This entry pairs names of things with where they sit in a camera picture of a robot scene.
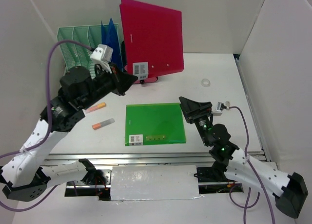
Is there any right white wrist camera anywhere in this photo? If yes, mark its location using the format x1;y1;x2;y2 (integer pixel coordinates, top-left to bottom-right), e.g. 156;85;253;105
214;102;227;115

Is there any green clip file folder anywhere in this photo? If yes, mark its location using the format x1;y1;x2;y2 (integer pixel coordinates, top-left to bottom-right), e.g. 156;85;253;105
124;103;186;146

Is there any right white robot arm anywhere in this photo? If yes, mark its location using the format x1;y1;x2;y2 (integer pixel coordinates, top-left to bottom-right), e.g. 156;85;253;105
179;97;309;219

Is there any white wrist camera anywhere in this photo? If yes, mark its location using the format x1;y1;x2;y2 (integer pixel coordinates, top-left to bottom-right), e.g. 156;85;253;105
90;44;114;73
214;102;227;115

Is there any aluminium rail frame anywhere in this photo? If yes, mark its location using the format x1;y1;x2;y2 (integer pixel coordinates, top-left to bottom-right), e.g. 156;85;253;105
45;53;266;165

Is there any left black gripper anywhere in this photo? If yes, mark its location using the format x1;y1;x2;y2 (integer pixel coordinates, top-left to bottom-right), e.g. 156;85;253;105
79;61;137;110

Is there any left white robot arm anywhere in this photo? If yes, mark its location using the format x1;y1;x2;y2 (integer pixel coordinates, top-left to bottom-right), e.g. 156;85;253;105
0;64;138;202

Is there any mint green file organizer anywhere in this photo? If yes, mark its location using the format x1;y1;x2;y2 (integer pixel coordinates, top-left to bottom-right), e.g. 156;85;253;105
57;24;110;78

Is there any red clip file folder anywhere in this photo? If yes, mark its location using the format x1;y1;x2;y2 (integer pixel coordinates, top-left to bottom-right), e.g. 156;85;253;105
119;0;184;81

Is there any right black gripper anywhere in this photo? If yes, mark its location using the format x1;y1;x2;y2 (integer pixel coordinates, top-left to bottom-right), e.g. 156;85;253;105
179;96;213;146

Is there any orange highlighter clear cap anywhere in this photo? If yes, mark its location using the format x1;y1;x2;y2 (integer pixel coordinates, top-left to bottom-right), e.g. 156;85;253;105
85;102;106;113

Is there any blue clip file folder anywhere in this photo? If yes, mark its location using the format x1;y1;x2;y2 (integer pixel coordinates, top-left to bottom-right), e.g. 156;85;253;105
101;18;123;71

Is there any white foil covered panel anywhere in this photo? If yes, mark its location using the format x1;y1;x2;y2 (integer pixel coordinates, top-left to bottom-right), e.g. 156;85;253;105
110;165;200;201

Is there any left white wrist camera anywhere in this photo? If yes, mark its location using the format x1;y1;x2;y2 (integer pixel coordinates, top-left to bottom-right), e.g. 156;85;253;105
90;44;114;73

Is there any clear tape roll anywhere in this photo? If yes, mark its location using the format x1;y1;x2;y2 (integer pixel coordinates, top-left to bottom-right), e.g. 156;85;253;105
201;79;211;87

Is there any black pink drawer unit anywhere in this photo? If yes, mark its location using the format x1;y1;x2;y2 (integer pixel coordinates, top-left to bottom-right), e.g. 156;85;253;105
120;41;158;85

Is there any orange grey highlighter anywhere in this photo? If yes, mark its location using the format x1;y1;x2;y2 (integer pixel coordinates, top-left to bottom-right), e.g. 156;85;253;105
92;118;115;130

